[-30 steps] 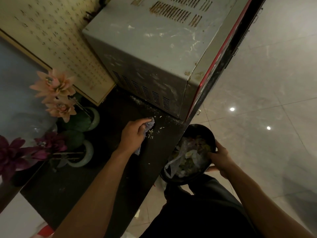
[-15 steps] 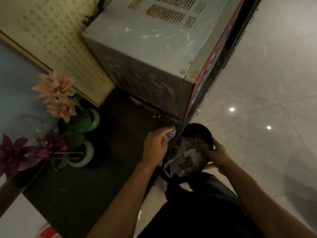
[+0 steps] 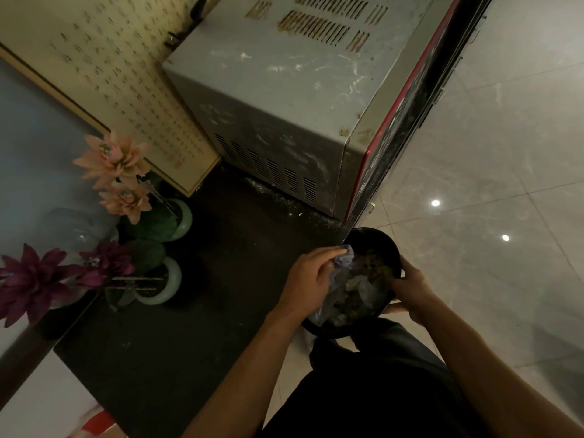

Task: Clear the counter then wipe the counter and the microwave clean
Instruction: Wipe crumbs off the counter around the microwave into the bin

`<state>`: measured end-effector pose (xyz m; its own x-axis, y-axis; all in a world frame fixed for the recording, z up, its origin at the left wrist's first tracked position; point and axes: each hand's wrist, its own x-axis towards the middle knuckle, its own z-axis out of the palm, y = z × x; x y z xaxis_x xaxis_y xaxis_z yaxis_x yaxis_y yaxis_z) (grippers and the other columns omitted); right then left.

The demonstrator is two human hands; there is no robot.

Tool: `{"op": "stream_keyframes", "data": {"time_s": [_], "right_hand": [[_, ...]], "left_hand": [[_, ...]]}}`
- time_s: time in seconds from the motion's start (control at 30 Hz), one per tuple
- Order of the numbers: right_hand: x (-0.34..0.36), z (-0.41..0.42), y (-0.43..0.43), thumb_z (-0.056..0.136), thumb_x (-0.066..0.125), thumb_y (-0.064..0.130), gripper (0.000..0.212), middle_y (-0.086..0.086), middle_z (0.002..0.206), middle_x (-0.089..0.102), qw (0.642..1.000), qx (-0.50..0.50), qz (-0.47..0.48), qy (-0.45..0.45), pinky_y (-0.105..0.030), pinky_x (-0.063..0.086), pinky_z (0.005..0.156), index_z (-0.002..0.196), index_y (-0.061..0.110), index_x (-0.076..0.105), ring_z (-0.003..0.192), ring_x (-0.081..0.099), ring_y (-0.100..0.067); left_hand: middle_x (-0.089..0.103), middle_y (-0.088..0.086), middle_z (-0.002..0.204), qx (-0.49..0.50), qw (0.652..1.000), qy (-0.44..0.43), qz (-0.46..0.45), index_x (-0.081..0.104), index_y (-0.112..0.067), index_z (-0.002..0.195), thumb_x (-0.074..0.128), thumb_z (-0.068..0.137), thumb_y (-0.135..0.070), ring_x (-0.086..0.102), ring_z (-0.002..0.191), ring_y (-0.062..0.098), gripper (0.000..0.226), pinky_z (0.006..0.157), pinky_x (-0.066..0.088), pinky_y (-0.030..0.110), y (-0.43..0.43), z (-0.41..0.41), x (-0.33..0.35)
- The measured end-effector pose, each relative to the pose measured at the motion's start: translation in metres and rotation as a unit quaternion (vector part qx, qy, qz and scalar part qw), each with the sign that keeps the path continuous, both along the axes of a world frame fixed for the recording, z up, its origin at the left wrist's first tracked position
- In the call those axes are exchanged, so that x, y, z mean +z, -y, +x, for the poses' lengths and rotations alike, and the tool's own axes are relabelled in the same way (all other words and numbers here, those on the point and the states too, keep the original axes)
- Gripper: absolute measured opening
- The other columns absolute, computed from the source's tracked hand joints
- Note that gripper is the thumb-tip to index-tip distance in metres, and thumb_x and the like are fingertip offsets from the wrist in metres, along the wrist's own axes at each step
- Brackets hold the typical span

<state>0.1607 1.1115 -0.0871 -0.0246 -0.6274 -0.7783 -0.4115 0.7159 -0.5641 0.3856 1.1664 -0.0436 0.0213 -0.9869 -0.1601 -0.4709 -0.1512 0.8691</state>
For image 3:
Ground person's right hand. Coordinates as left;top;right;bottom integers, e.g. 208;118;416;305
382;256;442;327

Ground person's left hand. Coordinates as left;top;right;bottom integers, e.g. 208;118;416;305
276;245;349;322

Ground blue-grey plastic bag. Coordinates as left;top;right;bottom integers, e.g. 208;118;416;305
310;245;357;327

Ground black round waste bin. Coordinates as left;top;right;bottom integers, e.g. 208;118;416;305
301;227;405;339

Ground person's right forearm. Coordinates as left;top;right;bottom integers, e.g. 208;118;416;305
417;296;584;438

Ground person's left forearm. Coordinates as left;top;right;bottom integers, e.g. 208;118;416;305
182;310;321;438

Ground rubbish in bin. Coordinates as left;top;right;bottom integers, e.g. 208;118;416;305
332;251;396;325

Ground person's black trousers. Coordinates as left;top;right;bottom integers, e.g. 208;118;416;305
255;318;495;438

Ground green ceramic vase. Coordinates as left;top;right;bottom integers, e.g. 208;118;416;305
105;256;183;311
120;197;193;242

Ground grey metal oven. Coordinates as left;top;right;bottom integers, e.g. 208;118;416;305
163;0;496;224

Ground green artificial leaf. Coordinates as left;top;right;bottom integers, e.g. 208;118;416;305
128;239;168;275

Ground small pink artificial lotus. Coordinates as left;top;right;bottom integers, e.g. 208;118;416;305
99;184;153;225

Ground small purple artificial flower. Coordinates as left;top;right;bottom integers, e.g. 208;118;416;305
75;241;137;288

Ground large pink artificial lotus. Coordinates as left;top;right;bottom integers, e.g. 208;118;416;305
73;130;151;191

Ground red and white packet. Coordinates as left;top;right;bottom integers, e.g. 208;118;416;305
68;406;120;438

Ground framed calligraphy board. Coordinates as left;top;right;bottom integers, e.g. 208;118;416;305
0;0;223;197

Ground large purple artificial flower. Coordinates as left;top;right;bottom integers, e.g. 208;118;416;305
0;244;85;328

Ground black power cable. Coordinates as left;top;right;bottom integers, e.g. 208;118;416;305
165;0;216;49

